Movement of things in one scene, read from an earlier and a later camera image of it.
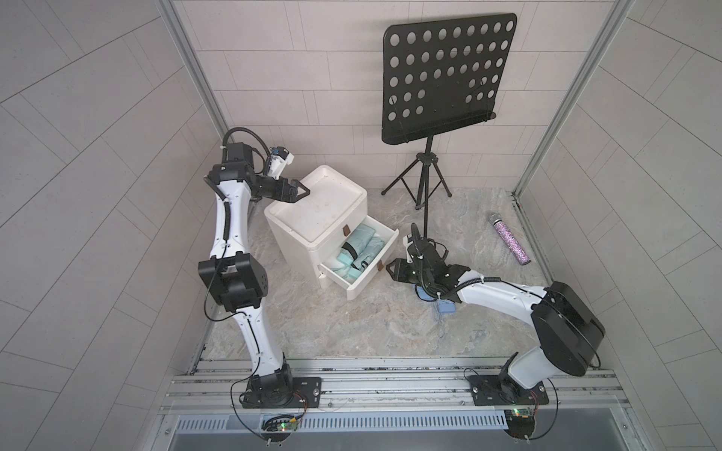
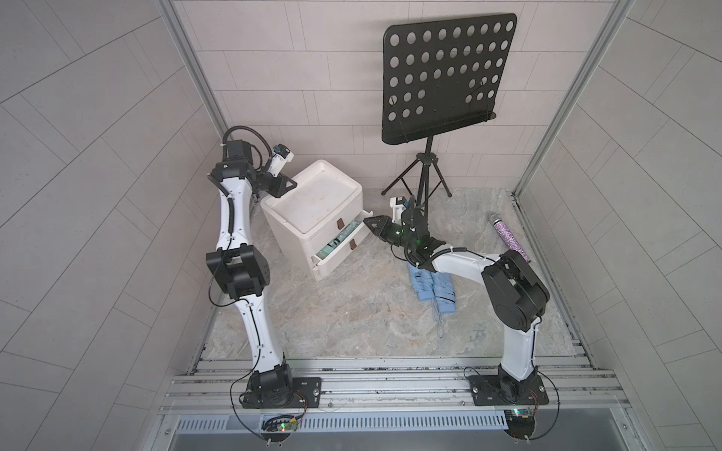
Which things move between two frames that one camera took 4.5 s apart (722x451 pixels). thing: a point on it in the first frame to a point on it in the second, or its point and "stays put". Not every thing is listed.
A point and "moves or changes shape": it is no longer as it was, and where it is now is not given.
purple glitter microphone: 508,237 stays put
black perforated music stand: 438,74 stays put
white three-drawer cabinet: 328,235 moves or changes shape
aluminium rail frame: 212,388 stays put
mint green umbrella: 364,260 to 339,237
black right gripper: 399,272 to 383,223
